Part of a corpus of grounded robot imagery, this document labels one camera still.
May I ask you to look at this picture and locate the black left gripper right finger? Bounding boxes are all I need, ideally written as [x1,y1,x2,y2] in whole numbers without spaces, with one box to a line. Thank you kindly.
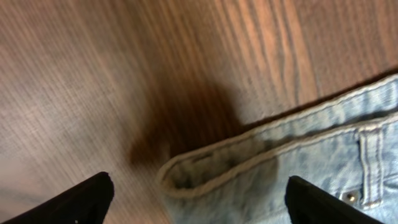
[285,175,381,224]

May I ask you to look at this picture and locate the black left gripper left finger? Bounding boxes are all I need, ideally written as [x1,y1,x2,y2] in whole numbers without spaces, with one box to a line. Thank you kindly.
[3,172,114,224]

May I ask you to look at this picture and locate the light blue denim shorts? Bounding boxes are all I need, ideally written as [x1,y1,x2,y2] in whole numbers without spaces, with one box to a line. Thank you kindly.
[157,75,397,223]

